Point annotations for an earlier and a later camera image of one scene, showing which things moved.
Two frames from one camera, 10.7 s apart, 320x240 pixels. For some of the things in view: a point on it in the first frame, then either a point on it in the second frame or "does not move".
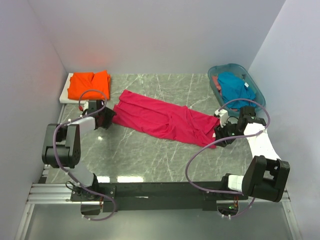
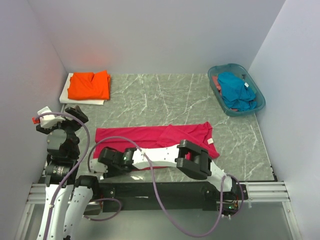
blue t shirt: [232, 86] does not move
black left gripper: [109, 114] → [76, 124]
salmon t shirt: [216, 81] does not move
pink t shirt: [173, 121] → [144, 137]
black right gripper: [220, 133] → [111, 173]
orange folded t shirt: [81, 82] does not move
